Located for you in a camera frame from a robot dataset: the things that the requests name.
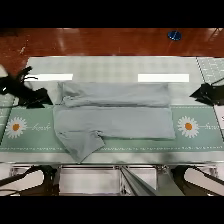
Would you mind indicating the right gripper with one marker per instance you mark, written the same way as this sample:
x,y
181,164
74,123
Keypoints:
x,y
204,93

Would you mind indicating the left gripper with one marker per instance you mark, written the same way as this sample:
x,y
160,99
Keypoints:
x,y
37,97

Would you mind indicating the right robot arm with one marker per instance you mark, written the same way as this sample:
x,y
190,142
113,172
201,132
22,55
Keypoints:
x,y
216,95

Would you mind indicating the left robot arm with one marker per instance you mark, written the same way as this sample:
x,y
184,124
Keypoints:
x,y
10,86

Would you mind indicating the blue round object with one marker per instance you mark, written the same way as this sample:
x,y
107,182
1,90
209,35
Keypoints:
x,y
174,35

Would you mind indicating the grey T-shirt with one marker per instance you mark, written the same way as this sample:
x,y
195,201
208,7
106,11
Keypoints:
x,y
116,121

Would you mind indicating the silver frame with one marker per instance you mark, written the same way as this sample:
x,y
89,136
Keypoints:
x,y
113,180

